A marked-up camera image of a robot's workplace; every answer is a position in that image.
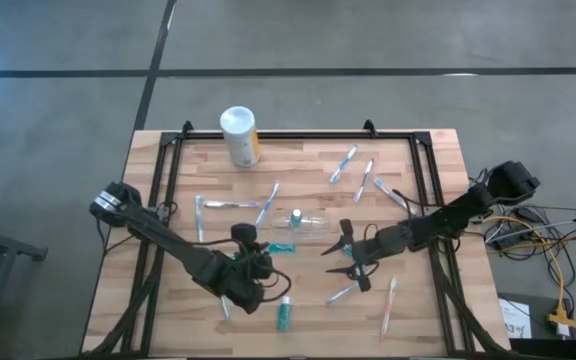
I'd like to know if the dark metal cart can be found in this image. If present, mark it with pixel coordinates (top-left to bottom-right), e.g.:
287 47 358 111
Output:
0 219 49 360

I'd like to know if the clear acrylic organizer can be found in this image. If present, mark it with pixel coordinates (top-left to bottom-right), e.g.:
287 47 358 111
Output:
271 209 342 239

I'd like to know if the yellow cable with plug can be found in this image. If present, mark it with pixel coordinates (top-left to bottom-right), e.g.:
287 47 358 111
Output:
482 214 576 330

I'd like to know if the white yellow wipes canister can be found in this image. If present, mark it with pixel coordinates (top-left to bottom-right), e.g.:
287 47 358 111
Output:
219 105 262 169

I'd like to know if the black power adapter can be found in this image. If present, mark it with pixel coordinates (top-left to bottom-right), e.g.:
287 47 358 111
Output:
487 227 524 251

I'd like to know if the white paper sheet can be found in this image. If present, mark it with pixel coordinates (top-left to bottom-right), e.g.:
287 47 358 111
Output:
498 298 533 340

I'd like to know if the wrapped orange white toothbrush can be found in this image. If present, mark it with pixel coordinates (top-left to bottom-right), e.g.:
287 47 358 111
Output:
380 274 398 340

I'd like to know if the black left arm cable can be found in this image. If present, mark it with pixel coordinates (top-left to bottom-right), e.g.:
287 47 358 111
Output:
95 199 293 304

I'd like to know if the black aluminium table frame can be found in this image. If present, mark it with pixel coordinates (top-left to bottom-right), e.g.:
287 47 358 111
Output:
117 119 474 359

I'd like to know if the black floor box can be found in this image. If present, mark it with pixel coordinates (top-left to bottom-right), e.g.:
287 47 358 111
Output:
497 292 576 360

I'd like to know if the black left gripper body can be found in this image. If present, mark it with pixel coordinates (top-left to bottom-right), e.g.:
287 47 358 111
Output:
230 222 276 284

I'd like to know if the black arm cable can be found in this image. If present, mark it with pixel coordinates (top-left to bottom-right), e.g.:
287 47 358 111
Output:
95 199 293 304
390 168 492 224

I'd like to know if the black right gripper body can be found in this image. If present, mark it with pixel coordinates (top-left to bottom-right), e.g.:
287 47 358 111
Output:
339 219 412 294

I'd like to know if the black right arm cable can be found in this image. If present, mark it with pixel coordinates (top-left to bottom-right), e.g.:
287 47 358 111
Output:
390 168 492 224

